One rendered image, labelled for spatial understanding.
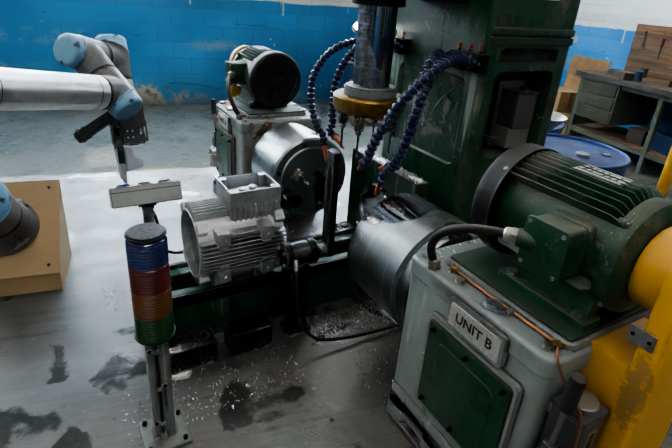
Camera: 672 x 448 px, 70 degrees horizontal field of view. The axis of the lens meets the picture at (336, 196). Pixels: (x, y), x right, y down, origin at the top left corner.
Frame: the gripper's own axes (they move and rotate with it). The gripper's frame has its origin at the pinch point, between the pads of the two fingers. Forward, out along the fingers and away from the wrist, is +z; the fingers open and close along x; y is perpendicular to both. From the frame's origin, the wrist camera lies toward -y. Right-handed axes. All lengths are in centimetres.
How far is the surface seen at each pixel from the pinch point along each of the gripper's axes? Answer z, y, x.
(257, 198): 8.1, 24.4, -30.5
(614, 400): 36, 46, -97
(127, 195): 4.4, 0.3, -3.5
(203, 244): 16.0, 11.1, -31.1
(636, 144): 24, 523, 167
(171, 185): 3.3, 11.1, -3.4
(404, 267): 23, 41, -60
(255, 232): 15.4, 22.5, -31.5
